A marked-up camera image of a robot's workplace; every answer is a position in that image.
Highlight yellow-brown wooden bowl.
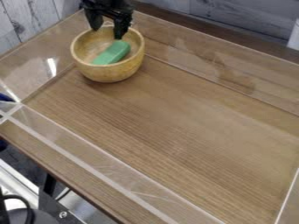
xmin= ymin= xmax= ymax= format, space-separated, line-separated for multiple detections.
xmin=69 ymin=25 xmax=145 ymax=83

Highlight clear acrylic tray walls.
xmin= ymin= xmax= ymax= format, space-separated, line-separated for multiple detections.
xmin=0 ymin=9 xmax=299 ymax=224

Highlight grey metal bracket with screw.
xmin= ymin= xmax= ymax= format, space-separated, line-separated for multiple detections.
xmin=38 ymin=191 xmax=86 ymax=224

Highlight black table leg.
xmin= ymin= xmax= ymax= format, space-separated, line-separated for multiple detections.
xmin=42 ymin=174 xmax=57 ymax=197

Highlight green rectangular block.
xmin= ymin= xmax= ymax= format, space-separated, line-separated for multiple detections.
xmin=92 ymin=40 xmax=131 ymax=66

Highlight blue object at left edge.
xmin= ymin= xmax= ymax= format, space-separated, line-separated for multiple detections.
xmin=0 ymin=93 xmax=14 ymax=152

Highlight black cable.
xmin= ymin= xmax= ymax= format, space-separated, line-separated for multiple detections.
xmin=0 ymin=194 xmax=34 ymax=224

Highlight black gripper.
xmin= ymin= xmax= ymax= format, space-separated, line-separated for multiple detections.
xmin=80 ymin=0 xmax=135 ymax=39

